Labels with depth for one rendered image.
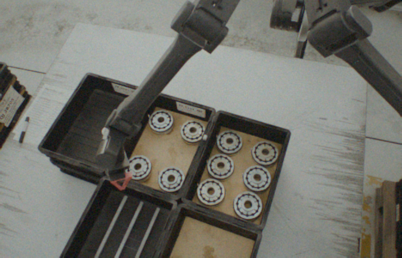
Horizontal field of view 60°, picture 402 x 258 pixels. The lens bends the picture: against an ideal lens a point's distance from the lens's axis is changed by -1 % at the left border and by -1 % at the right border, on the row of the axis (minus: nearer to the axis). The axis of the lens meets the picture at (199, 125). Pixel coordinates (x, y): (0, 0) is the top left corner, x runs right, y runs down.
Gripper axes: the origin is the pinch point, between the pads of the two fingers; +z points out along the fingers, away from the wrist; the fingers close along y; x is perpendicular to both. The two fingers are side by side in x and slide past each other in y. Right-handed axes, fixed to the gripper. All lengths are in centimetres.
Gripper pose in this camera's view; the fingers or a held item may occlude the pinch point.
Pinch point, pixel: (118, 176)
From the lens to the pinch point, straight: 117.6
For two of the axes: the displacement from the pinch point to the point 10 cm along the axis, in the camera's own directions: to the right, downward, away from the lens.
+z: -0.5, 7.7, 6.4
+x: -9.2, 2.2, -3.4
